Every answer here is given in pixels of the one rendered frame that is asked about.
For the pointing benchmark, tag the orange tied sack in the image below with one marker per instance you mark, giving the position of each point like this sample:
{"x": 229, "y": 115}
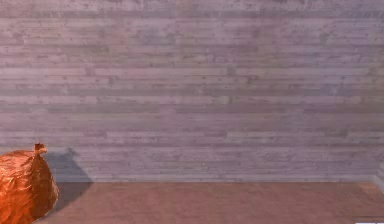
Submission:
{"x": 23, "y": 186}

